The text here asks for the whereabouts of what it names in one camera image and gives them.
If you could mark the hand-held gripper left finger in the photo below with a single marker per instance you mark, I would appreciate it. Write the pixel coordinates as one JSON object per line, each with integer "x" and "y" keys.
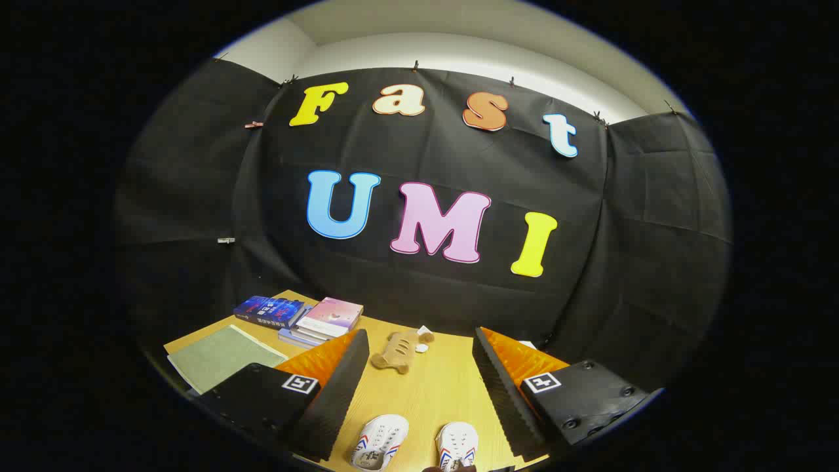
{"x": 341, "y": 393}

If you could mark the grey cover book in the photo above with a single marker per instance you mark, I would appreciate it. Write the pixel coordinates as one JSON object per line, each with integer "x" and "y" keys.
{"x": 311, "y": 332}

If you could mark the dark blue cover book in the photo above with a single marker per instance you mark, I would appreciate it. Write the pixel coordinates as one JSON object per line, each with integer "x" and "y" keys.
{"x": 269, "y": 309}

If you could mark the green fabric storage box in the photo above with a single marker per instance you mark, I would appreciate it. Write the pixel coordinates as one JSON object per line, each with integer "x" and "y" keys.
{"x": 223, "y": 357}

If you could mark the pink cover book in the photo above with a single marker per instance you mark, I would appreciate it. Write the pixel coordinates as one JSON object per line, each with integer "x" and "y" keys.
{"x": 334, "y": 314}

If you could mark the pale blue cover book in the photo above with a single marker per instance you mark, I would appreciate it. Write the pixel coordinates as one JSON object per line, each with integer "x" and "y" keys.
{"x": 295, "y": 339}

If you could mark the white canvas shoe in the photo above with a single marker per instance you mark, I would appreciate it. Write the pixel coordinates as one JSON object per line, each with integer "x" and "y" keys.
{"x": 457, "y": 442}
{"x": 380, "y": 439}

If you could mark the brown plush toy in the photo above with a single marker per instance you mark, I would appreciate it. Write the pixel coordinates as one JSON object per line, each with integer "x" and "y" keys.
{"x": 396, "y": 354}

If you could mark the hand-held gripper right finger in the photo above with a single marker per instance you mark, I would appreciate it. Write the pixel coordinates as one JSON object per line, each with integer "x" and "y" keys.
{"x": 501, "y": 393}

